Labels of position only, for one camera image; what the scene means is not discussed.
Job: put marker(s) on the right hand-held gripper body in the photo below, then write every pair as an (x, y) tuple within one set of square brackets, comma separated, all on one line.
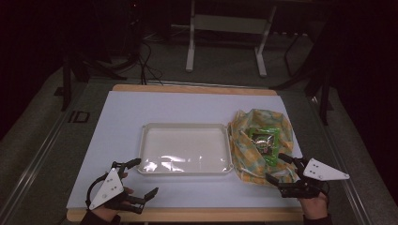
[(308, 188)]

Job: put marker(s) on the yellow green patterned cloth bag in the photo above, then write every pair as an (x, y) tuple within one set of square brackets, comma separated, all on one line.
[(245, 156)]

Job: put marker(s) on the green snack packet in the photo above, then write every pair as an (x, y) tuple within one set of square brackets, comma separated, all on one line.
[(271, 156)]

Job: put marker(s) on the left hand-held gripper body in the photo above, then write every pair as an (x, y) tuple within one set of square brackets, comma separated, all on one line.
[(106, 188)]

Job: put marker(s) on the person's left hand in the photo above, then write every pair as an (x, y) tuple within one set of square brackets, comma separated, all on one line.
[(108, 214)]

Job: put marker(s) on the white table mat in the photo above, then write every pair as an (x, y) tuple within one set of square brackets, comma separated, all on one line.
[(125, 118)]

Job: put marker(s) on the person's right hand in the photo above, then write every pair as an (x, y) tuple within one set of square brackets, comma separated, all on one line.
[(314, 207)]

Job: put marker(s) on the black stand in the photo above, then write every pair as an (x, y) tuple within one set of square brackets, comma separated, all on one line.
[(66, 82), (324, 93)]

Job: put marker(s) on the white plastic tray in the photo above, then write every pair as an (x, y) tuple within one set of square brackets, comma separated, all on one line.
[(184, 146)]

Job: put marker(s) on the white metal desk frame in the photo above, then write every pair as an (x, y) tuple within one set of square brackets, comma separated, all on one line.
[(230, 24)]

